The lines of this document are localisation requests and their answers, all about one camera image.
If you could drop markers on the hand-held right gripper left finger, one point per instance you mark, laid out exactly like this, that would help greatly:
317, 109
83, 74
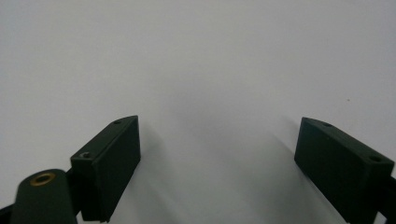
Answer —
106, 168

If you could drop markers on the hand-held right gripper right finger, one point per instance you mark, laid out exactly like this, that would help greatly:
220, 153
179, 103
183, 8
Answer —
339, 168

